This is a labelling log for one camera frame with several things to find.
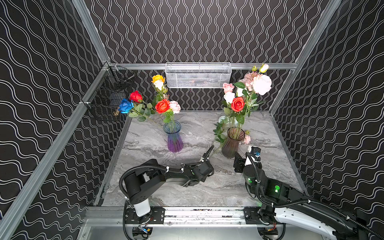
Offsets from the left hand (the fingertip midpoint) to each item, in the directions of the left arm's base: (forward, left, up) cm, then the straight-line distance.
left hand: (207, 173), depth 88 cm
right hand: (+2, -16, +19) cm, 25 cm away
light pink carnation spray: (+22, -26, +4) cm, 35 cm away
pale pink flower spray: (+21, +17, +32) cm, 42 cm away
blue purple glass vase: (+14, +19, +11) cm, 26 cm away
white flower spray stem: (+33, -10, +3) cm, 35 cm away
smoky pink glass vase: (+12, -13, +12) cm, 21 cm away
